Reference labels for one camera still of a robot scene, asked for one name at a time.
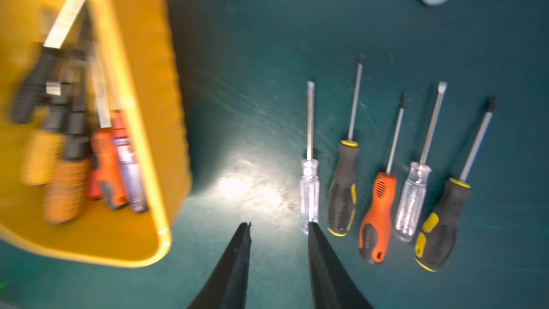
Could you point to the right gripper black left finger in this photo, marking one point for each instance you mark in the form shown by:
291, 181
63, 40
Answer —
227, 285

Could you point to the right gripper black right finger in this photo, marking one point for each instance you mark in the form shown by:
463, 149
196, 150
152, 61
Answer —
331, 285

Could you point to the black yellow slim screwdriver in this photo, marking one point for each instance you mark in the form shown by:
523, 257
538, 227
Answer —
342, 194

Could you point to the clear handle screwdriver small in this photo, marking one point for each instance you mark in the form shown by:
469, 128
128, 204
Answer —
309, 181

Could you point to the yellow black handled screwdriver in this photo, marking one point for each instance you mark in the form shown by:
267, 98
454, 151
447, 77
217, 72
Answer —
438, 234

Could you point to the orange brown handle screwdriver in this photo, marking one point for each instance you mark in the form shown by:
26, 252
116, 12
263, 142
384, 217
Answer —
66, 192

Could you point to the yellow plastic storage box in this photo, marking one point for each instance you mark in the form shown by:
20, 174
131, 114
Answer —
138, 52

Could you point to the purple clear handle screwdriver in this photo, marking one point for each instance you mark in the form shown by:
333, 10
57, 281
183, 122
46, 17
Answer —
129, 168

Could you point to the orange handle screwdriver in box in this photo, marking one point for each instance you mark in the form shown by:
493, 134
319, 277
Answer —
108, 176

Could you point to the yellow handle screwdriver in box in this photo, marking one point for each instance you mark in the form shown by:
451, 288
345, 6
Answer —
45, 144

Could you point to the black ribbed handle screwdriver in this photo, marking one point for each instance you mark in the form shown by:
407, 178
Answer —
31, 90

